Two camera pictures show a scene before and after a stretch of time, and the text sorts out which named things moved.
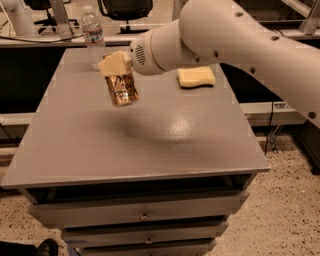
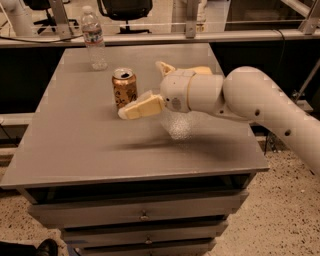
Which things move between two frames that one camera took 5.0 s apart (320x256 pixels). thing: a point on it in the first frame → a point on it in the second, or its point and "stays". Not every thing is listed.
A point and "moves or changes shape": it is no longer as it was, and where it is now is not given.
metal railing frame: [66, 37] stays
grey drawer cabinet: [159, 177] stays
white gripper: [140, 56] → [175, 89]
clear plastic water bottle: [93, 36] stays
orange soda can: [122, 89] moves or changes shape
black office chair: [127, 10] stays
